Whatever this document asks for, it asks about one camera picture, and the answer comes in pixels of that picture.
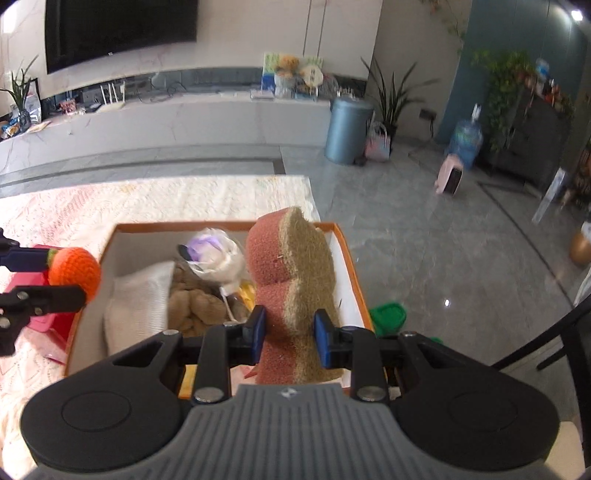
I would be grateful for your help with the dark cabinet with plants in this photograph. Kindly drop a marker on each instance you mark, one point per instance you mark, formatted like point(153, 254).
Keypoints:
point(527, 118)

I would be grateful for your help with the clear plastic bouquet bag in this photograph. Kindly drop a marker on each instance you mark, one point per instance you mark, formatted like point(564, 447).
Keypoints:
point(216, 259)

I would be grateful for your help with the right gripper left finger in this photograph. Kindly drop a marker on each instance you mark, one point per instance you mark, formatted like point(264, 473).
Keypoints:
point(222, 348)

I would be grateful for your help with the white lace tablecloth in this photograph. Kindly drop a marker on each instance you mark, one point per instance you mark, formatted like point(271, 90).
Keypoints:
point(85, 216)

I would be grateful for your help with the white folded towel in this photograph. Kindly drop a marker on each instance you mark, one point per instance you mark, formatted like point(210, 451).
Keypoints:
point(137, 308)

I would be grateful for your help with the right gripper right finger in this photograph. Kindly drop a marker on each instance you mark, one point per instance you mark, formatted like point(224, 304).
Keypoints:
point(355, 349)

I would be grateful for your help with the green plastic lid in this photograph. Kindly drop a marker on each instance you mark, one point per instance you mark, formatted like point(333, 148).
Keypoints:
point(388, 319)

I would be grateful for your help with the blue water jug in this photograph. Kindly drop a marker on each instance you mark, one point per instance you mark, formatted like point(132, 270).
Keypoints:
point(467, 139)

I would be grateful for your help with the brown plush toy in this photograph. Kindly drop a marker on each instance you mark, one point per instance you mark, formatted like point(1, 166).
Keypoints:
point(194, 305)

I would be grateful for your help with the long leaf potted plant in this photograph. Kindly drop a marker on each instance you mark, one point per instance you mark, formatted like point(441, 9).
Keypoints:
point(395, 95)

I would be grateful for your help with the orange rimmed white box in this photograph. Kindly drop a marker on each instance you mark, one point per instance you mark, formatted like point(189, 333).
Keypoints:
point(134, 246)

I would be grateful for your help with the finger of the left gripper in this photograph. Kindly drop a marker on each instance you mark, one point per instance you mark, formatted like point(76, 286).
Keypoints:
point(21, 259)
point(42, 300)

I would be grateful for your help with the copper round pot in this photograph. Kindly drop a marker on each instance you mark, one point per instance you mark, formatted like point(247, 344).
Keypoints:
point(580, 249)

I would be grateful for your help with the orange crochet ball toy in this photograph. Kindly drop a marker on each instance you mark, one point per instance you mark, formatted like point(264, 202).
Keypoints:
point(74, 266)

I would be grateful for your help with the pink space heater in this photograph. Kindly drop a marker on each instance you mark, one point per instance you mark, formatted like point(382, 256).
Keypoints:
point(450, 175)

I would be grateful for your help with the black wall television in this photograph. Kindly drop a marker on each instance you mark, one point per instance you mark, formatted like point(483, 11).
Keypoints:
point(77, 31)

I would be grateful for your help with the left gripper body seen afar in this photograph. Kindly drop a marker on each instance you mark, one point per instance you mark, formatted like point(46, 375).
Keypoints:
point(10, 329)

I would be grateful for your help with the white wifi router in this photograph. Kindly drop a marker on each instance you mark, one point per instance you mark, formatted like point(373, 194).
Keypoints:
point(113, 97)

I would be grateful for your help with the pink woven basket bag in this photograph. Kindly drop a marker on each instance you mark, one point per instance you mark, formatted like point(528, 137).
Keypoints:
point(378, 144)

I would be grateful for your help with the small left potted plant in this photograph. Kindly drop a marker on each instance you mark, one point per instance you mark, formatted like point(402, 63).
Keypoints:
point(20, 83)

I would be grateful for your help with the blue-grey trash bin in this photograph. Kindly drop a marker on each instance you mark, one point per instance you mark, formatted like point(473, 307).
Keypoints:
point(348, 130)

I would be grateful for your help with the pink scouring sponge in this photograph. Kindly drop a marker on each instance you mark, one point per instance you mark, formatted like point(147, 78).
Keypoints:
point(291, 266)

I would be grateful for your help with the teddy bear gift box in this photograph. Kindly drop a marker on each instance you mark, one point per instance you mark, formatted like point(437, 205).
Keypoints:
point(287, 76)

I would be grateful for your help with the pink box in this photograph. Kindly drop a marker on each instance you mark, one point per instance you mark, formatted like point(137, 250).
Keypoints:
point(49, 333)

